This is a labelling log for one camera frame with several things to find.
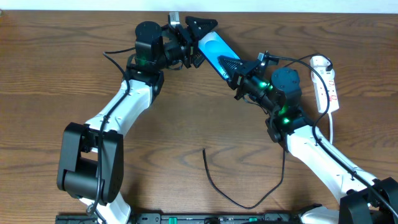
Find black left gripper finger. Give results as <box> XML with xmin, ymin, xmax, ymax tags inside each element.
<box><xmin>185</xmin><ymin>16</ymin><xmax>218</xmax><ymax>40</ymax></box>
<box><xmin>192</xmin><ymin>52</ymin><xmax>205</xmax><ymax>67</ymax></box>

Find blue Galaxy smartphone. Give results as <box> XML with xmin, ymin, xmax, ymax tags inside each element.
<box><xmin>198</xmin><ymin>31</ymin><xmax>239</xmax><ymax>80</ymax></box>

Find black charger cable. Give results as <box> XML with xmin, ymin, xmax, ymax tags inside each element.
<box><xmin>201</xmin><ymin>53</ymin><xmax>334</xmax><ymax>210</ymax></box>

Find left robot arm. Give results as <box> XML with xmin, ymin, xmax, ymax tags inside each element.
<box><xmin>55</xmin><ymin>12</ymin><xmax>218</xmax><ymax>223</ymax></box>

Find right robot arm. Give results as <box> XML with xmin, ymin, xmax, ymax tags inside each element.
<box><xmin>218</xmin><ymin>54</ymin><xmax>397</xmax><ymax>223</ymax></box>

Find white power strip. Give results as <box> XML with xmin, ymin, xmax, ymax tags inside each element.
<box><xmin>310</xmin><ymin>55</ymin><xmax>339</xmax><ymax>114</ymax></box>

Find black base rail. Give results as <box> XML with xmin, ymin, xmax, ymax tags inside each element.
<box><xmin>55</xmin><ymin>212</ymin><xmax>312</xmax><ymax>224</ymax></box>

